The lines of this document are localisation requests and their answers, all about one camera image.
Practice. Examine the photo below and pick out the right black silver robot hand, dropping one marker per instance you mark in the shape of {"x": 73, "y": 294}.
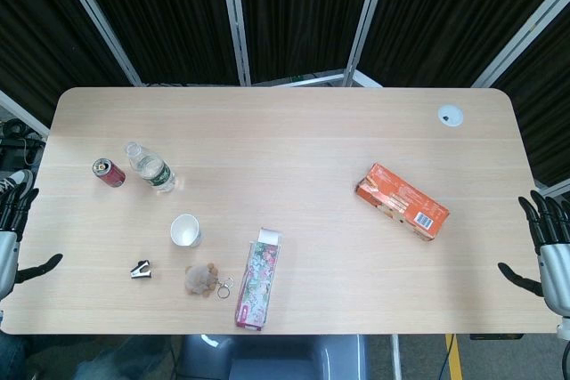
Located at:
{"x": 554, "y": 269}

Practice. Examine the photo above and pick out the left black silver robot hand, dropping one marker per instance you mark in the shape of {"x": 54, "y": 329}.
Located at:
{"x": 9, "y": 255}

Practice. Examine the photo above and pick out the grey seat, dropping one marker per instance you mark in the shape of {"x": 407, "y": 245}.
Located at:
{"x": 276, "y": 358}

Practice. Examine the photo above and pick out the black staple remover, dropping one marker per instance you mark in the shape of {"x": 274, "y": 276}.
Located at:
{"x": 141, "y": 269}

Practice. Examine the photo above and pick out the transparent plastic water bottle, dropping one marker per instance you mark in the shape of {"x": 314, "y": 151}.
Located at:
{"x": 151, "y": 171}

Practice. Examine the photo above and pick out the white partition frame post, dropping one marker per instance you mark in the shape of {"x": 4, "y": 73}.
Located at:
{"x": 95, "y": 15}
{"x": 367, "y": 19}
{"x": 22, "y": 110}
{"x": 525, "y": 33}
{"x": 236, "y": 19}

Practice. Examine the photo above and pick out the black white sneaker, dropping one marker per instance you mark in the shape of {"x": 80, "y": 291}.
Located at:
{"x": 18, "y": 177}

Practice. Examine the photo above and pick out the red soda can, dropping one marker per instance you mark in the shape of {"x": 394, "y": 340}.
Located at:
{"x": 111, "y": 174}

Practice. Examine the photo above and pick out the orange cardboard box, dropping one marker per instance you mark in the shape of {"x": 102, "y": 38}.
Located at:
{"x": 401, "y": 199}

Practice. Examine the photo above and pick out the white table leg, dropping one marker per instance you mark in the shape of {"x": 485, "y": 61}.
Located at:
{"x": 396, "y": 358}

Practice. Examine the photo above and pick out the white paper cup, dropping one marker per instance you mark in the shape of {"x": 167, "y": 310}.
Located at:
{"x": 184, "y": 231}

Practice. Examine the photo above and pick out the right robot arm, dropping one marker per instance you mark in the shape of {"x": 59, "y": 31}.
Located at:
{"x": 564, "y": 324}

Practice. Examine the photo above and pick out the long floral pink box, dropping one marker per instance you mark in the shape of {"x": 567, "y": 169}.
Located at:
{"x": 260, "y": 277}

